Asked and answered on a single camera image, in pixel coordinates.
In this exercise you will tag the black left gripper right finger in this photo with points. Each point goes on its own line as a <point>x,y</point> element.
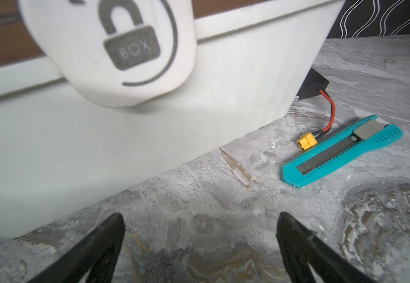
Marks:
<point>302,251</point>

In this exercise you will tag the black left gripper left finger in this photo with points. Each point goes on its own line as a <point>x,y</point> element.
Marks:
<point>95,256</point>

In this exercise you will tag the teal utility knife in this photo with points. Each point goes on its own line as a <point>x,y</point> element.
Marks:
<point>363,136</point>

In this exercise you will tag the white brown storage box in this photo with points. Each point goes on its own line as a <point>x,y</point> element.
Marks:
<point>128,90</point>

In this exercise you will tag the black battery with yellow plug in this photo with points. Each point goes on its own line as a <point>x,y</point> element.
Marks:
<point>314,86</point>

